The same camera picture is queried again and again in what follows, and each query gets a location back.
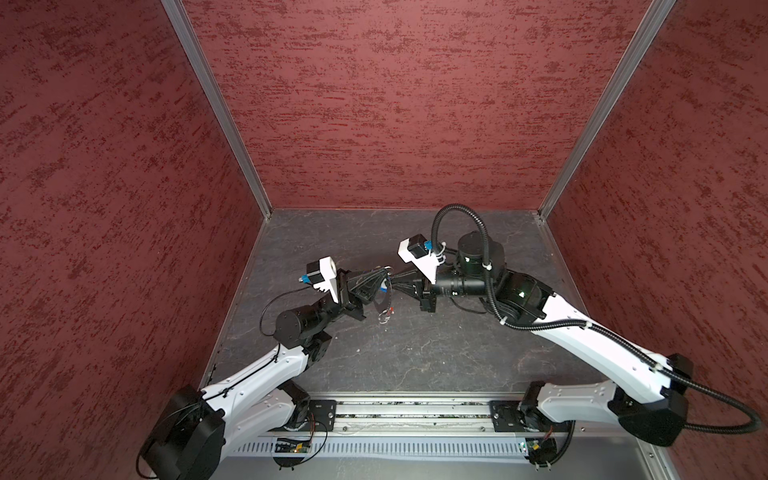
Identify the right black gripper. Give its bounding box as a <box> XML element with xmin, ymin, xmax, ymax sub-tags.
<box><xmin>386</xmin><ymin>264</ymin><xmax>493</xmax><ymax>313</ymax></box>

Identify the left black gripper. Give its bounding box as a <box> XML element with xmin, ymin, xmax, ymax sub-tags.
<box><xmin>312</xmin><ymin>266</ymin><xmax>388</xmax><ymax>332</ymax></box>

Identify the large perforated keyring yellow segment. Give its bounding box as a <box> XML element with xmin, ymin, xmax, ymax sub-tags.
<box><xmin>373</xmin><ymin>279</ymin><xmax>394</xmax><ymax>325</ymax></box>

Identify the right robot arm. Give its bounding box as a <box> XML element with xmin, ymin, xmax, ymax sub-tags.
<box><xmin>391</xmin><ymin>231</ymin><xmax>691</xmax><ymax>447</ymax></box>

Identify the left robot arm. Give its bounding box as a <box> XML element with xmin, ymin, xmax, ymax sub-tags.
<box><xmin>135</xmin><ymin>267</ymin><xmax>391</xmax><ymax>479</ymax></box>

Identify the left circuit board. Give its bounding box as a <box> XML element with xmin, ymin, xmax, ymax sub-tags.
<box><xmin>274</xmin><ymin>438</ymin><xmax>312</xmax><ymax>455</ymax></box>

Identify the circuit board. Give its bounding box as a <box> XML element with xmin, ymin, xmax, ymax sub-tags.
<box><xmin>525</xmin><ymin>438</ymin><xmax>558</xmax><ymax>467</ymax></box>
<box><xmin>274</xmin><ymin>438</ymin><xmax>312</xmax><ymax>455</ymax></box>

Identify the right circuit board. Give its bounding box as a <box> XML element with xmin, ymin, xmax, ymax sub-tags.
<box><xmin>525</xmin><ymin>438</ymin><xmax>558</xmax><ymax>467</ymax></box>

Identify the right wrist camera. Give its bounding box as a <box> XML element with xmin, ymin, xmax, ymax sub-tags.
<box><xmin>398</xmin><ymin>234</ymin><xmax>445</xmax><ymax>283</ymax></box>

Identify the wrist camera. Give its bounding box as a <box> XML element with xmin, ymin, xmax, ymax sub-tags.
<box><xmin>300</xmin><ymin>256</ymin><xmax>339</xmax><ymax>303</ymax></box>
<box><xmin>398</xmin><ymin>234</ymin><xmax>445</xmax><ymax>283</ymax></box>

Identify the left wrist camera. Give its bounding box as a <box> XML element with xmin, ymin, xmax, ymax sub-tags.
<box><xmin>300</xmin><ymin>256</ymin><xmax>339</xmax><ymax>303</ymax></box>

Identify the black corrugated cable conduit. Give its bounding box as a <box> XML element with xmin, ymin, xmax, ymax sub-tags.
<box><xmin>430</xmin><ymin>203</ymin><xmax>763</xmax><ymax>436</ymax></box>

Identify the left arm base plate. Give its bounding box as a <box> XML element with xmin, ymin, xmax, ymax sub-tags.
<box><xmin>299</xmin><ymin>399</ymin><xmax>338</xmax><ymax>433</ymax></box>

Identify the aluminium mounting rail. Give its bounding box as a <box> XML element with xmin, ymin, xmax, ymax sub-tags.
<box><xmin>177</xmin><ymin>393</ymin><xmax>637</xmax><ymax>437</ymax></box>

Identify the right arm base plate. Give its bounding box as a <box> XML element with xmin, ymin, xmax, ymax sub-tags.
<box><xmin>489</xmin><ymin>400</ymin><xmax>526</xmax><ymax>433</ymax></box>

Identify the white slotted cable duct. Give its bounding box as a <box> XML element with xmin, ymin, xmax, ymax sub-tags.
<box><xmin>233</xmin><ymin>437</ymin><xmax>527</xmax><ymax>463</ymax></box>

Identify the left aluminium corner post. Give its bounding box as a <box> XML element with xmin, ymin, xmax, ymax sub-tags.
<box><xmin>161</xmin><ymin>0</ymin><xmax>273</xmax><ymax>221</ymax></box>

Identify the aluminium corner post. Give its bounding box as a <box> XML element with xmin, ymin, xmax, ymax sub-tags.
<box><xmin>161</xmin><ymin>0</ymin><xmax>273</xmax><ymax>221</ymax></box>
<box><xmin>538</xmin><ymin>0</ymin><xmax>676</xmax><ymax>224</ymax></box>

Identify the right aluminium corner post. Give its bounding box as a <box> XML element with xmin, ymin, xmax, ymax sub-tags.
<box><xmin>538</xmin><ymin>0</ymin><xmax>676</xmax><ymax>224</ymax></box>

